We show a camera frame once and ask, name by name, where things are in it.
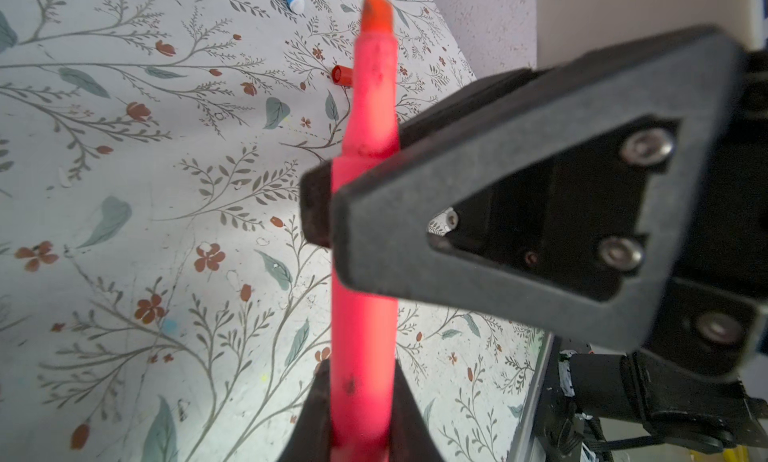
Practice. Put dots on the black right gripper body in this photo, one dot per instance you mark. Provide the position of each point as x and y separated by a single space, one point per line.
644 223

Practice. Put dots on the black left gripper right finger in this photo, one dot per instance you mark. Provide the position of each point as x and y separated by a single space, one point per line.
410 439

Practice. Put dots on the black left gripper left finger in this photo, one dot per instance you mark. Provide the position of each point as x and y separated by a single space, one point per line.
311 438

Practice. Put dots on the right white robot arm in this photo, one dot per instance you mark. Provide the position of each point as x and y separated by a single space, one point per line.
602 398

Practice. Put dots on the red pen cap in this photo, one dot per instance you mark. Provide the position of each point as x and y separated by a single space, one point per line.
342 76

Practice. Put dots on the red-pink highlighter pen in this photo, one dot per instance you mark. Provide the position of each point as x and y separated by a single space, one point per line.
363 325

